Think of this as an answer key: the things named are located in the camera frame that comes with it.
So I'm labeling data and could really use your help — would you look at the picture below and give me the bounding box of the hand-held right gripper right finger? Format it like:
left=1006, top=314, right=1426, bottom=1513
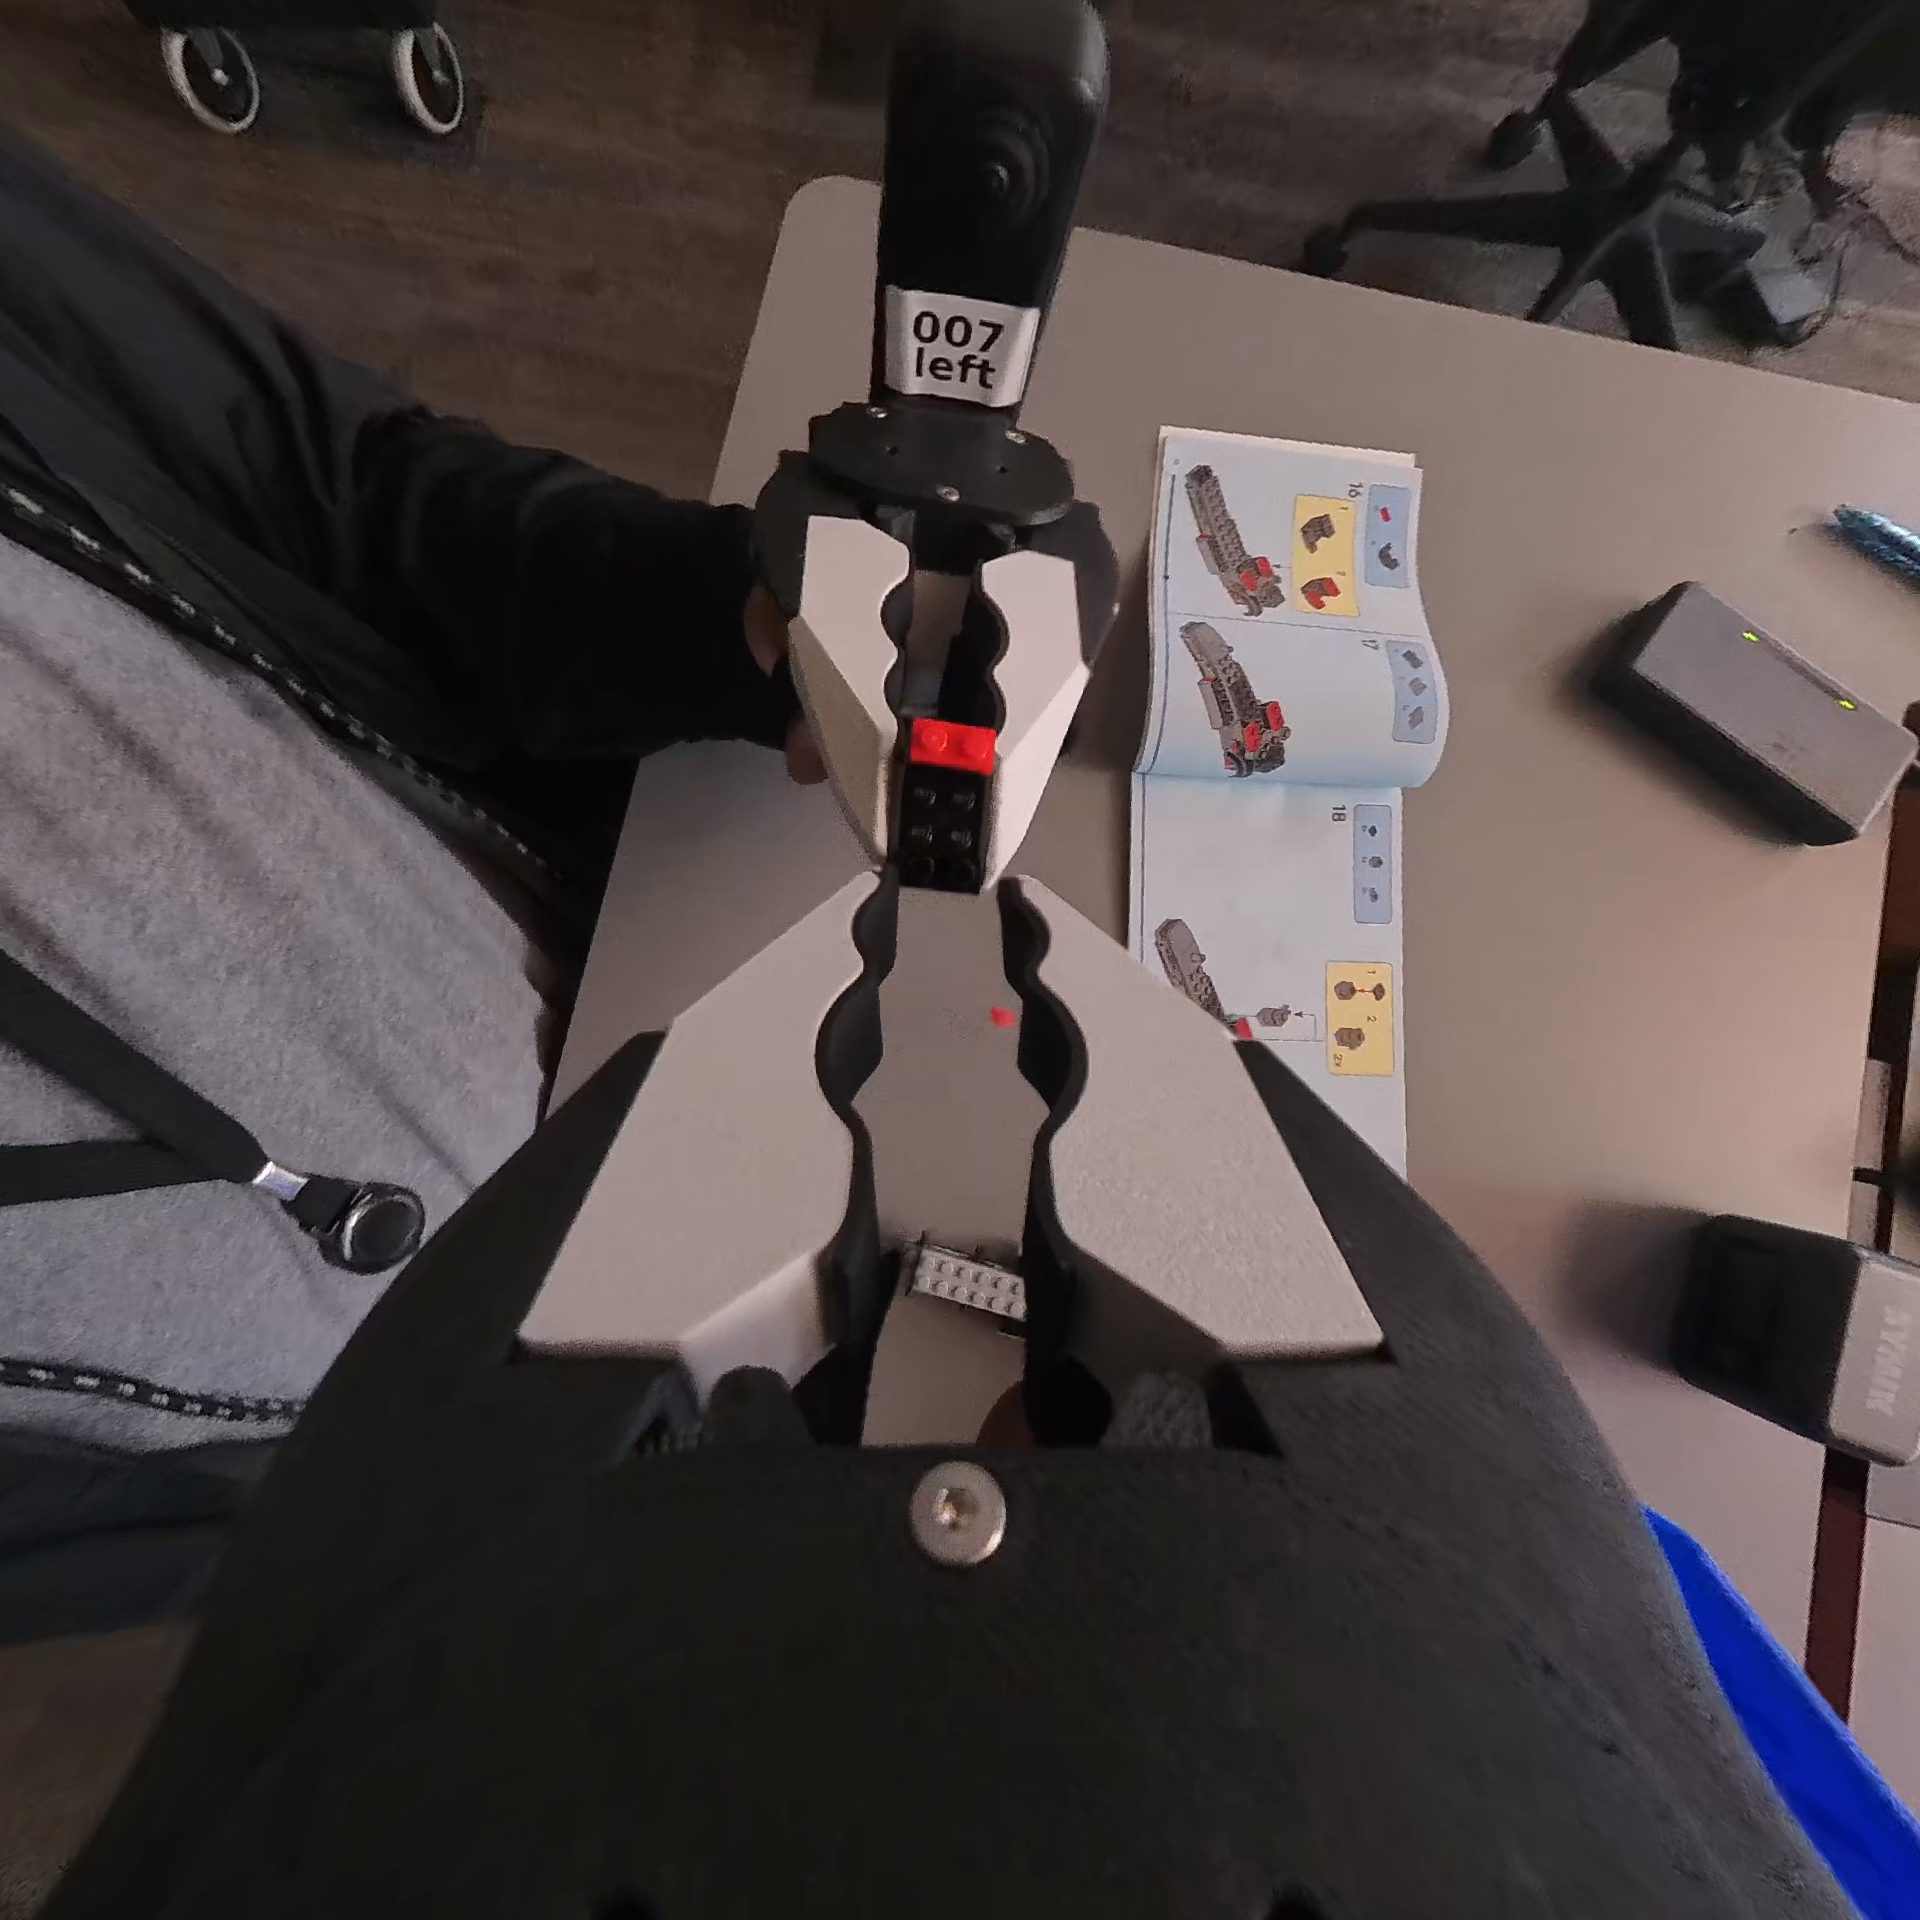
left=995, top=879, right=1383, bottom=1427

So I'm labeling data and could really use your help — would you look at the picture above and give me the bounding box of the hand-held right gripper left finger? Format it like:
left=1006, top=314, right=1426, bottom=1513
left=513, top=874, right=902, bottom=1405

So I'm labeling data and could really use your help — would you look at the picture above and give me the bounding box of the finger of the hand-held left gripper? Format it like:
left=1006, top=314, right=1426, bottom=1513
left=967, top=555, right=1112, bottom=891
left=784, top=512, right=921, bottom=879

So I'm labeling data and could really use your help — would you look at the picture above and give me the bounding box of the black and red brick piece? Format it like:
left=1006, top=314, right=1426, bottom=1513
left=893, top=718, right=1001, bottom=898

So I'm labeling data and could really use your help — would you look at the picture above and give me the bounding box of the grey brick model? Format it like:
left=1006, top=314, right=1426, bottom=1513
left=893, top=1235, right=1039, bottom=1328

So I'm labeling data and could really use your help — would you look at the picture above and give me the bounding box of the blue plastic bin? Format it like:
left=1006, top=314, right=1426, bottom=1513
left=1640, top=1506, right=1920, bottom=1920

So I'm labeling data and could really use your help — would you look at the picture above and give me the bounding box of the person's left forearm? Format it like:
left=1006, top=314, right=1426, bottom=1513
left=352, top=405, right=796, bottom=752

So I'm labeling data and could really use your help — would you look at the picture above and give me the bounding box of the grey desk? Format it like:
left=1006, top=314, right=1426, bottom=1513
left=548, top=177, right=1920, bottom=1802

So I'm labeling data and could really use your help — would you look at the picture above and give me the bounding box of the person's left hand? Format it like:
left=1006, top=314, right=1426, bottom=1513
left=742, top=579, right=830, bottom=794

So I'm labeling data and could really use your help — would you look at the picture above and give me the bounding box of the brick instruction booklet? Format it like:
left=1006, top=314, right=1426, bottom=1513
left=1127, top=425, right=1451, bottom=1178

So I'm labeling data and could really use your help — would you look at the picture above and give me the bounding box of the person's grey shirt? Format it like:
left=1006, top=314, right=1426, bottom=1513
left=0, top=525, right=564, bottom=1456

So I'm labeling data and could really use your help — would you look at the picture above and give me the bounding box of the black charger case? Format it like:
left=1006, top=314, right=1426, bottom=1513
left=1670, top=1216, right=1920, bottom=1466

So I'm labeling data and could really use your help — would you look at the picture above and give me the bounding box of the black office chair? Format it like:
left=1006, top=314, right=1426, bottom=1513
left=1303, top=0, right=1920, bottom=353

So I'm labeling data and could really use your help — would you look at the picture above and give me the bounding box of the black power bank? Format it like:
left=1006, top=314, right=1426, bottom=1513
left=1589, top=580, right=1920, bottom=850

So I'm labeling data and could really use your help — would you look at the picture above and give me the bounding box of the person's black jacket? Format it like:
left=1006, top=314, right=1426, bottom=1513
left=0, top=128, right=632, bottom=1654

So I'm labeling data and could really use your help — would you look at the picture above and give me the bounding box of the black wheeled cart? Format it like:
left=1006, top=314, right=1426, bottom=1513
left=126, top=0, right=469, bottom=141

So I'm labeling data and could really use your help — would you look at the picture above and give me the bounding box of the dashed black cord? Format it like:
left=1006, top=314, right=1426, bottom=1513
left=0, top=477, right=568, bottom=1427

